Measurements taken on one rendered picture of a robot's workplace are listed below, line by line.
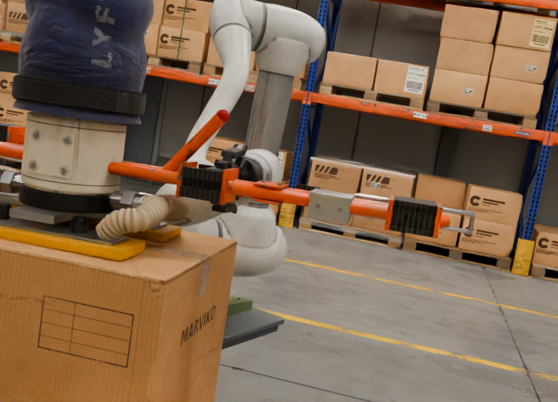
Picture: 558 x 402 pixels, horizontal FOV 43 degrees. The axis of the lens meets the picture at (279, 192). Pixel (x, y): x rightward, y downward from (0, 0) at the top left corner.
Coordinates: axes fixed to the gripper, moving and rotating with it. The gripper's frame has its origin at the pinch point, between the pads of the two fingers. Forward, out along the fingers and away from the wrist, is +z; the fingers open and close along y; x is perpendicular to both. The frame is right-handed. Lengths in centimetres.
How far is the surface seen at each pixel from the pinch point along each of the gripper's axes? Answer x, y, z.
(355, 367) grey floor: -25, 120, -272
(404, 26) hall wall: 5, -150, -838
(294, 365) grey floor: 8, 120, -252
